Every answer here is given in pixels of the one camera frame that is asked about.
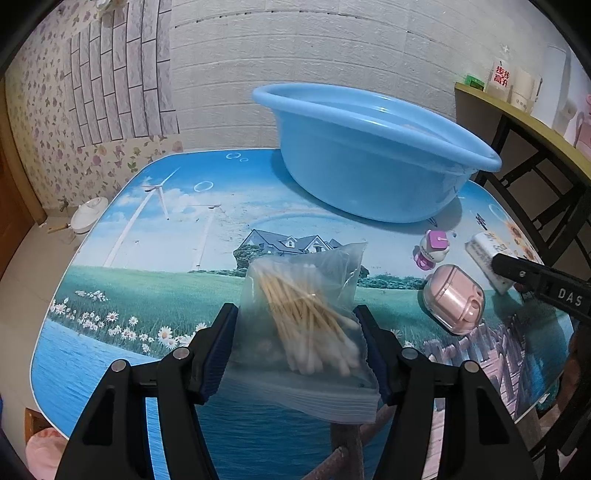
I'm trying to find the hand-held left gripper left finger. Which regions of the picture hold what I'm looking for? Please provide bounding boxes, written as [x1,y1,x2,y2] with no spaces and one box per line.
[54,302,239,480]

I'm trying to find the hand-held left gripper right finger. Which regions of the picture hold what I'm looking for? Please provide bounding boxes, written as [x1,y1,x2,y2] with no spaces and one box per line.
[353,305,539,480]

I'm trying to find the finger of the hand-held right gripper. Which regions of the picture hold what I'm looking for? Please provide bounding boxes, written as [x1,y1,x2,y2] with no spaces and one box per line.
[491,253,555,301]

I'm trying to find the yellow white tissue pack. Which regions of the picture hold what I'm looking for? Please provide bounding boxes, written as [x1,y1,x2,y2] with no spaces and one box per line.
[464,231,515,295]

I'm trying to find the clear bag of cotton swabs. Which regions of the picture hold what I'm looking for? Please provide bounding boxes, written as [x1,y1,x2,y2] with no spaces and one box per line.
[225,241,382,423]

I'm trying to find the blue plastic basin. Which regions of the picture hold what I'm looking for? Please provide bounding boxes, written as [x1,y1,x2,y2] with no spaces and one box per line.
[252,83,502,223]

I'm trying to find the person's right forearm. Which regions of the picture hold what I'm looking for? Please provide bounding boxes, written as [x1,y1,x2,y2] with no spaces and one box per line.
[551,323,591,416]

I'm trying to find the scenery printed desktop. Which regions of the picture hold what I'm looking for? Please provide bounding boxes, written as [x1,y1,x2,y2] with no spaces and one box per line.
[30,148,575,480]

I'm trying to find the pink small box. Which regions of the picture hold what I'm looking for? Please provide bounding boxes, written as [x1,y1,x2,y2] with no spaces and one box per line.
[422,264,486,335]

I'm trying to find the purple white toy bottle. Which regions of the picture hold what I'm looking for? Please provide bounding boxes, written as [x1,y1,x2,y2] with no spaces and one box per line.
[414,229,455,271]

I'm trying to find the yellow top side table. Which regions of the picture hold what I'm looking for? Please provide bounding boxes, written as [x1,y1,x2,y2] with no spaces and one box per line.
[455,82,591,278]

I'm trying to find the pink lettered container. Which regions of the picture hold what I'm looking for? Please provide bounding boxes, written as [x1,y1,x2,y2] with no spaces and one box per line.
[561,95,591,149]

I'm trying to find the white cup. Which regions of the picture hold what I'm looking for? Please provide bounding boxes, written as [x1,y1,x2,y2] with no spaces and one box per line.
[510,68,542,113]

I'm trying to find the clear bottle with red print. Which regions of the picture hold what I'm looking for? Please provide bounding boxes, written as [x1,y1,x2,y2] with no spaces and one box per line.
[489,56,514,103]

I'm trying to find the white tall box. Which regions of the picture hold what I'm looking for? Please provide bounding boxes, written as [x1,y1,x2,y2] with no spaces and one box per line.
[538,45,573,137]

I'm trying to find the brown wooden box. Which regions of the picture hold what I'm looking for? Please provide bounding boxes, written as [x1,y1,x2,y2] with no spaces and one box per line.
[25,406,48,435]

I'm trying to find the pink printed cloth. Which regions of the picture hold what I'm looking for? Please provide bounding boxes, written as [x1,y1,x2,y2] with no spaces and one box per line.
[25,429,70,480]

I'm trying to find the wooden door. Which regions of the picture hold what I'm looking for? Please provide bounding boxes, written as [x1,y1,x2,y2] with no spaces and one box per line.
[0,134,47,280]

